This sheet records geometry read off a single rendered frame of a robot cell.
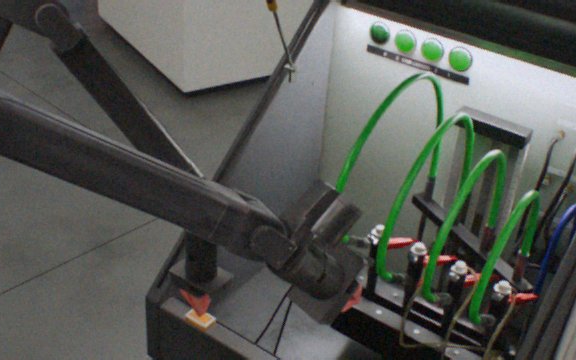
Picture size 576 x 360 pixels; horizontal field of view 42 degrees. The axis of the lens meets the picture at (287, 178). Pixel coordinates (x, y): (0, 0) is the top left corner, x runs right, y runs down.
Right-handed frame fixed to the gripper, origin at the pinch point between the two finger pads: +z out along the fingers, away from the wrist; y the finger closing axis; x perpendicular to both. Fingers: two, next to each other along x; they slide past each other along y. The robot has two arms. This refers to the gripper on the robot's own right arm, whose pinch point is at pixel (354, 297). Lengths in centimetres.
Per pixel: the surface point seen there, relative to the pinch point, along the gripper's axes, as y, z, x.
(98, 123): -21, 154, 271
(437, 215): 20.7, 39.9, 18.6
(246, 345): -20.1, 20.8, 23.7
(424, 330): 1.3, 37.6, 5.5
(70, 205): -53, 122, 210
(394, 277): 5.7, 19.7, 7.3
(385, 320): -1.6, 34.7, 11.5
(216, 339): -22.6, 18.4, 28.1
